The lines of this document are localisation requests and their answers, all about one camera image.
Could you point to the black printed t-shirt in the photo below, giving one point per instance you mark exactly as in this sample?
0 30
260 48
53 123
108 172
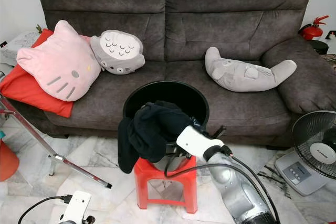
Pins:
152 129

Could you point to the red cushion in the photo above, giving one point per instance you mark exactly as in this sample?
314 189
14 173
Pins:
21 90

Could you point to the lace covered side table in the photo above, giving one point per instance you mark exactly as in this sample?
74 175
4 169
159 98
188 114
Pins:
16 45

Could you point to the orange plastic waste bin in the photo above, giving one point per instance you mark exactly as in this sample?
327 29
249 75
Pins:
8 163

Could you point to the pink cat face cushion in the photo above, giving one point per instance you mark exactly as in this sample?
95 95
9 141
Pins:
58 64

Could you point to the silver metal clothes rack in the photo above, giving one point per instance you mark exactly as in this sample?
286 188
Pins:
55 156

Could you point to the round grey plush cushion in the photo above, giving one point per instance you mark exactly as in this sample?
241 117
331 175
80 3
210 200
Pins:
118 56

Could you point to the black plastic bucket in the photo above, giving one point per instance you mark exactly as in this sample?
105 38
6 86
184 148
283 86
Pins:
168 92

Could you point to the red plastic stool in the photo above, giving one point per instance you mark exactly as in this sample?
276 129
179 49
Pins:
163 177

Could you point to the dark grey fabric sofa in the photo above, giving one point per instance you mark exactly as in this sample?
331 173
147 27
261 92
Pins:
220 19

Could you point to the long grey plush toy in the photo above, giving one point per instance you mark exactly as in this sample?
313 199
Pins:
241 74

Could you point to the grey floor fan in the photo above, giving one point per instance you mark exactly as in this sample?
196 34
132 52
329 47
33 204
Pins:
299 174

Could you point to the red fire extinguisher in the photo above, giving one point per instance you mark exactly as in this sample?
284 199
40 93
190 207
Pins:
311 31

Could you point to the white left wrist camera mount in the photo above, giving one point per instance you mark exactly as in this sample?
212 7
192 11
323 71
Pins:
76 208

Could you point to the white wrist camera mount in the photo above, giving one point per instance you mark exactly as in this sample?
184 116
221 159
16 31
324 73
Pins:
76 208
194 141

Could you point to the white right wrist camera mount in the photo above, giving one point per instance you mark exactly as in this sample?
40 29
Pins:
194 141

